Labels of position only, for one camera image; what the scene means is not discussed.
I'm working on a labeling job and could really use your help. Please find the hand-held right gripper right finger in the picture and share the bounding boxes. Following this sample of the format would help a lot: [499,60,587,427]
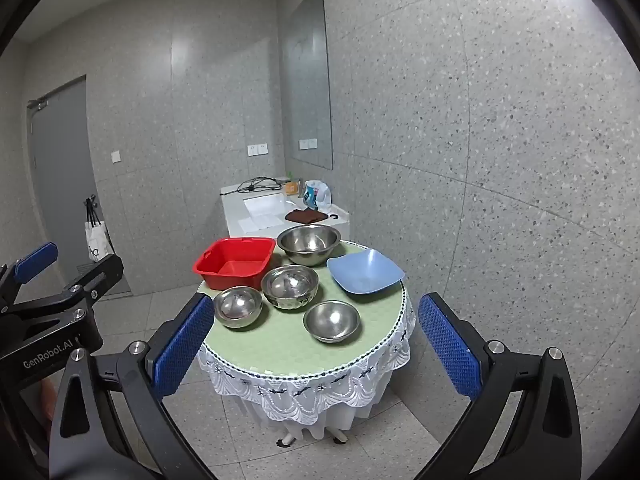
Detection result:
[414,292,583,480]

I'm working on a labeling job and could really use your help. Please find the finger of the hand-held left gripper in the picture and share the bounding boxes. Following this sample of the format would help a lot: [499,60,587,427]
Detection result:
[0,254,125,328]
[0,242,60,311]

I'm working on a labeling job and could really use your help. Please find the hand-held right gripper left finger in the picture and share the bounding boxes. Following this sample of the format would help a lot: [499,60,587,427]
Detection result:
[48,293,216,480]

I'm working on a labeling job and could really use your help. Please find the small steel bowl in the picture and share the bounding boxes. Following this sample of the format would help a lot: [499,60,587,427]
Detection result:
[213,286,263,329]
[303,300,361,344]

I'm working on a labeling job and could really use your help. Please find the red plastic basin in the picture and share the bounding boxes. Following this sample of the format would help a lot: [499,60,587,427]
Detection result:
[192,238,277,291]

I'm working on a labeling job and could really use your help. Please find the blue square plate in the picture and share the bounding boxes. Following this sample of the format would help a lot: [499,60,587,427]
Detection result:
[326,249,406,295]

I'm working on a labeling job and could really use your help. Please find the hammered steel bowl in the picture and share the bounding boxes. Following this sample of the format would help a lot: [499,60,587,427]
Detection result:
[260,264,320,311]

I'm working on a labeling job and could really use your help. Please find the large steel bowl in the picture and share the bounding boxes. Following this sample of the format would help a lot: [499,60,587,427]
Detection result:
[276,224,342,267]

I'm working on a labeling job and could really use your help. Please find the white tote bag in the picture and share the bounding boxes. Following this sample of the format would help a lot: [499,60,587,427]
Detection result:
[84,219,115,264]

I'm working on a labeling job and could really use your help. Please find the grey door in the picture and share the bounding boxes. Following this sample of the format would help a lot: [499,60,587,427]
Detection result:
[27,74,132,297]

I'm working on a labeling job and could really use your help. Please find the round table, green cloth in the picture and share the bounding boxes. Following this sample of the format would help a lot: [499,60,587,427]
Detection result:
[196,240,417,442]

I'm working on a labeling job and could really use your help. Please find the white vanity counter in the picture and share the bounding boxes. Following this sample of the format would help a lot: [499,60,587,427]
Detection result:
[220,179,351,257]

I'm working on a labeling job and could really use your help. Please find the white table base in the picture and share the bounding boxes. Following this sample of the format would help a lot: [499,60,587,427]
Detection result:
[276,422,349,447]

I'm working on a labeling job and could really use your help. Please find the white paper towels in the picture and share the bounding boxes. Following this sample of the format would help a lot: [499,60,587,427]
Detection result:
[238,213,286,234]

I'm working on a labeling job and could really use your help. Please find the white sink basin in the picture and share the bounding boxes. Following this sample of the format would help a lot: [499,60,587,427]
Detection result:
[243,194,297,218]

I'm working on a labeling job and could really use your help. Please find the brown cloth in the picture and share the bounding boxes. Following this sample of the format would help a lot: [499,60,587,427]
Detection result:
[285,208,329,225]

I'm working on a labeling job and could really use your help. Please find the white blue plastic bag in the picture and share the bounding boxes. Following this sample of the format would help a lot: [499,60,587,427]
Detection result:
[304,180,333,213]

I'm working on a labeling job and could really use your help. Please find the black cable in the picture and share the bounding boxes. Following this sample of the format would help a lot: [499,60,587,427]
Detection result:
[237,177,289,194]

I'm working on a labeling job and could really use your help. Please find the wall mirror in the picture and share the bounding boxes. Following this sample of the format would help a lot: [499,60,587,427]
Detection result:
[280,0,335,171]

